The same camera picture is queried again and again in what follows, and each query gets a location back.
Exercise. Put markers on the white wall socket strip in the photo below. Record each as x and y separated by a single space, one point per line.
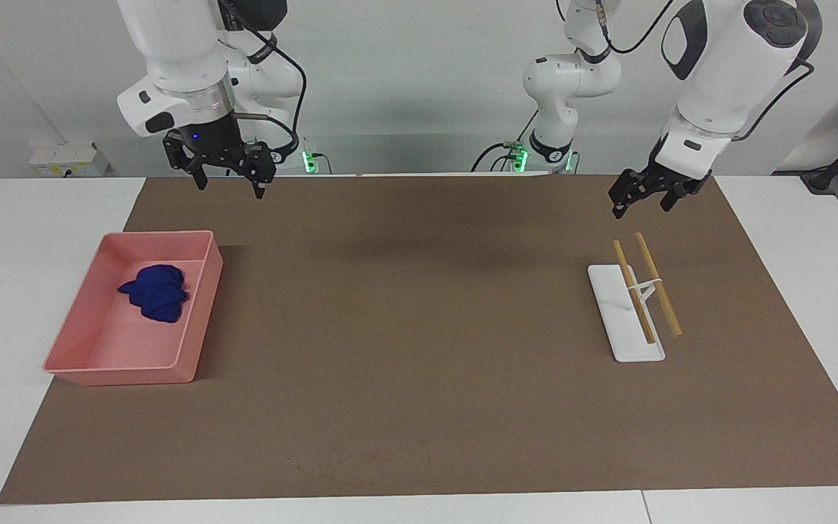
62 159

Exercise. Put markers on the white towel rack base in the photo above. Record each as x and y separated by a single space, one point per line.
626 335

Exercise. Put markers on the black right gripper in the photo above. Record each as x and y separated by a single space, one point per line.
215 149

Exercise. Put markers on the brown table mat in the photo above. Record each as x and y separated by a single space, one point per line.
463 422

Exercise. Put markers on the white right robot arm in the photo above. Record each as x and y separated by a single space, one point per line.
179 51

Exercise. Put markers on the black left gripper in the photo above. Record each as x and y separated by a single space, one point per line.
673 171

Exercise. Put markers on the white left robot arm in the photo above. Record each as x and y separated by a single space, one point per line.
732 65

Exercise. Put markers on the pink plastic bin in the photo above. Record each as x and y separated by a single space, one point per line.
106 349

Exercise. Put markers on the blue towel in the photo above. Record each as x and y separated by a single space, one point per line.
157 291

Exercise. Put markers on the wooden rack rod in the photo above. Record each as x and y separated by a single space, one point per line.
633 291
659 287

